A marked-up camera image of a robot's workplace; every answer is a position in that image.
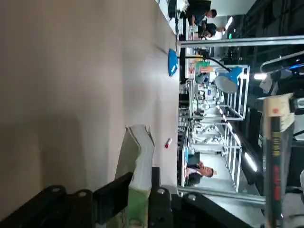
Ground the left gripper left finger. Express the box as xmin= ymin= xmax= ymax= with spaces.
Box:
xmin=0 ymin=171 xmax=134 ymax=228

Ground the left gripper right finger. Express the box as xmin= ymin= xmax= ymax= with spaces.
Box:
xmin=149 ymin=167 xmax=250 ymax=228

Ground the colourful green cookbook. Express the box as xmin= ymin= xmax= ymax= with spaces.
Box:
xmin=114 ymin=123 xmax=156 ymax=228

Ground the dark book with hand picture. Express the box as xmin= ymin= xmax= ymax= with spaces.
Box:
xmin=263 ymin=93 xmax=295 ymax=228

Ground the person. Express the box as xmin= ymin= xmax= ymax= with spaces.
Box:
xmin=186 ymin=161 xmax=215 ymax=187
xmin=190 ymin=9 xmax=218 ymax=26
xmin=200 ymin=22 xmax=226 ymax=40

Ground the blue desk lamp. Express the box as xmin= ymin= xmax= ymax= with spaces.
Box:
xmin=167 ymin=48 xmax=242 ymax=94

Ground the white rack frame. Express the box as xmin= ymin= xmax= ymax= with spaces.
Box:
xmin=215 ymin=64 xmax=250 ymax=122

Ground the aluminium frame post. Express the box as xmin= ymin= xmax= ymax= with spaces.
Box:
xmin=177 ymin=186 xmax=267 ymax=210
xmin=180 ymin=35 xmax=304 ymax=48

